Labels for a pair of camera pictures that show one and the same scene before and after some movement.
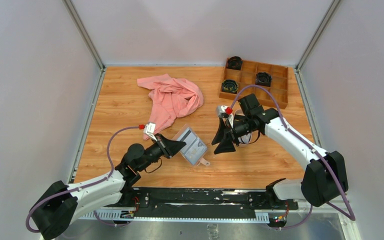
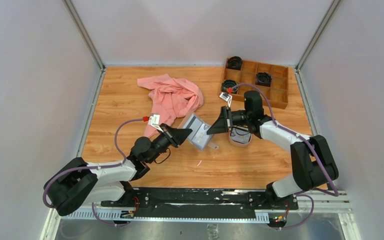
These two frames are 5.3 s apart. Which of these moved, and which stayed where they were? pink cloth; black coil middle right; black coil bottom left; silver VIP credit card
Moved: silver VIP credit card
Stayed: black coil middle right; pink cloth; black coil bottom left
